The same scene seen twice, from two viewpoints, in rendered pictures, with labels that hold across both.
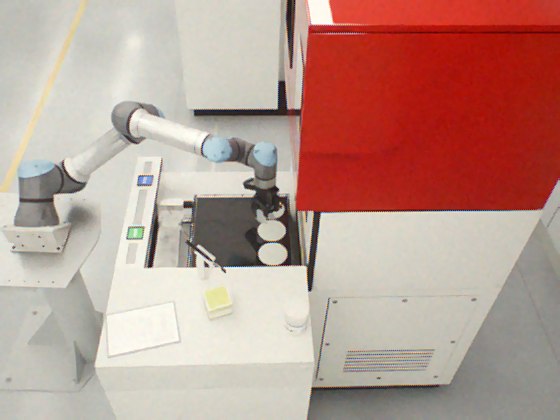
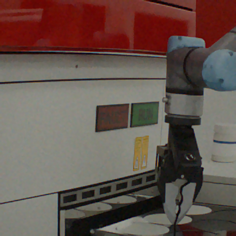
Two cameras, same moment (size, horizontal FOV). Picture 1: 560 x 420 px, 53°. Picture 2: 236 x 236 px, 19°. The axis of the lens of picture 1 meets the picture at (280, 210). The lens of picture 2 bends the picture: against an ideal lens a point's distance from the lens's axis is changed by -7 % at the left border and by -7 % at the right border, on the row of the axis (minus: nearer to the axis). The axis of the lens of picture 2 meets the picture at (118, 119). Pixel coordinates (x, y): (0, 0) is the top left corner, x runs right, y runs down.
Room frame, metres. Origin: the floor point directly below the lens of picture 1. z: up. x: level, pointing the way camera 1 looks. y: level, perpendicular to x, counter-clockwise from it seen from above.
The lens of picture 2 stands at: (2.54, 0.69, 1.23)
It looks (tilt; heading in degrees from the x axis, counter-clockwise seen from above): 6 degrees down; 214
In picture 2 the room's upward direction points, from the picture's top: 4 degrees clockwise
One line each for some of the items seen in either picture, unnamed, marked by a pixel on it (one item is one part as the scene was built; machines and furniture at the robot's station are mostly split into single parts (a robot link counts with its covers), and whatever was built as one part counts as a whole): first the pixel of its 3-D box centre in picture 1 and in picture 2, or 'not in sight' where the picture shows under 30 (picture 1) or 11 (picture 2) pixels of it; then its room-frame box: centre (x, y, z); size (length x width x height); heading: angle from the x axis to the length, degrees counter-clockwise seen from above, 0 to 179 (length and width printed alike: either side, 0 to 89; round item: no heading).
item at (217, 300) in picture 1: (217, 303); not in sight; (0.94, 0.18, 1.00); 0.07 x 0.07 x 0.07; 22
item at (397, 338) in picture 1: (369, 268); not in sight; (1.55, -0.42, 0.41); 0.82 x 0.71 x 0.82; 4
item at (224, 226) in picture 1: (242, 231); (214, 226); (1.32, 0.13, 0.90); 0.34 x 0.34 x 0.01; 4
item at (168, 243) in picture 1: (168, 241); not in sight; (1.28, 0.40, 0.87); 0.36 x 0.08 x 0.03; 4
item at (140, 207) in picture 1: (143, 220); not in sight; (1.36, 0.50, 0.89); 0.55 x 0.09 x 0.14; 4
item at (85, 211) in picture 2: (299, 228); (120, 215); (1.35, -0.07, 0.89); 0.44 x 0.02 x 0.10; 4
